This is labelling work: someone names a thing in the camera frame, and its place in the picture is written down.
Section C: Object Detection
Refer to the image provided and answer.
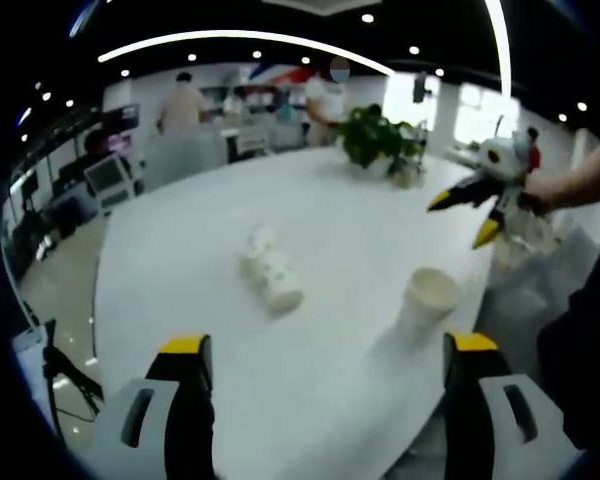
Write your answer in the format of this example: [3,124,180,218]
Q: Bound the small beige jar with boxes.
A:
[392,162,425,190]

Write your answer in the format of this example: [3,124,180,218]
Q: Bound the white table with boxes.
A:
[93,146,499,480]

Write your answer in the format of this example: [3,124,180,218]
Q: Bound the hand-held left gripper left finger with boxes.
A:
[92,332,216,480]

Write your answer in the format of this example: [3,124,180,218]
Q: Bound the white wall shelving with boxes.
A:
[199,82,309,129]

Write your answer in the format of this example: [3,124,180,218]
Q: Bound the green potted plant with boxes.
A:
[336,104,422,179]

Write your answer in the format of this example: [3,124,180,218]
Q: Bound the white office chair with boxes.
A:
[83,152,137,214]

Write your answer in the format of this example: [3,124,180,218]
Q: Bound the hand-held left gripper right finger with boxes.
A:
[442,330,584,480]

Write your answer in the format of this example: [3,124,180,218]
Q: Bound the bright window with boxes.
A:
[383,74,519,149]

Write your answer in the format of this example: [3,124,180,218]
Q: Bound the printed white paper cup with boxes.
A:
[238,248,305,320]

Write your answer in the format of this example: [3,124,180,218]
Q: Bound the curved ceiling light strip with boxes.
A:
[482,0,512,96]
[98,29,396,76]

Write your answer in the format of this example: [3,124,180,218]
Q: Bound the person's right hand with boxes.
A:
[522,177,560,216]

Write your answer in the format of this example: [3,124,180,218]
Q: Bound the grey desk partition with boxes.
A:
[144,124,230,189]

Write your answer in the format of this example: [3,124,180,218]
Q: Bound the ceiling air conditioner vent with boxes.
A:
[262,0,381,15]

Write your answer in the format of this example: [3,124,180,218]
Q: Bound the wall screen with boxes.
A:
[102,103,142,134]

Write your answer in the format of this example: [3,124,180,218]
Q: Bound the red blue wall banner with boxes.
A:
[248,63,317,86]

